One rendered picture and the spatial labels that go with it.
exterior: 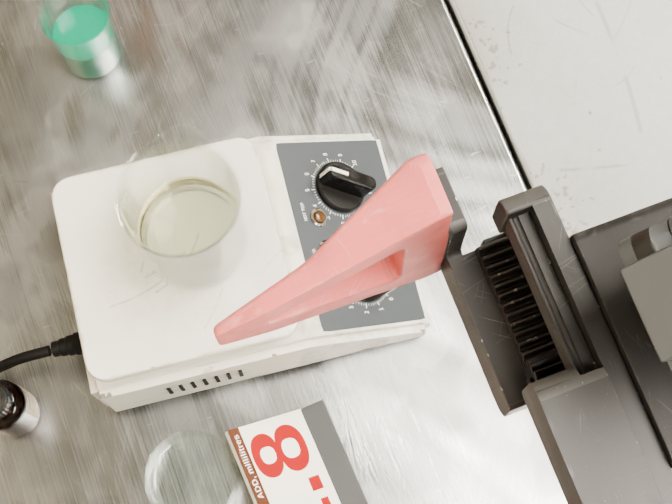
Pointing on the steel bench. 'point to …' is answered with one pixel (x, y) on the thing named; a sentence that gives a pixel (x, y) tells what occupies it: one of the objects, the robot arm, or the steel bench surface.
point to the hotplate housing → (355, 341)
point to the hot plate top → (100, 261)
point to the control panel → (314, 155)
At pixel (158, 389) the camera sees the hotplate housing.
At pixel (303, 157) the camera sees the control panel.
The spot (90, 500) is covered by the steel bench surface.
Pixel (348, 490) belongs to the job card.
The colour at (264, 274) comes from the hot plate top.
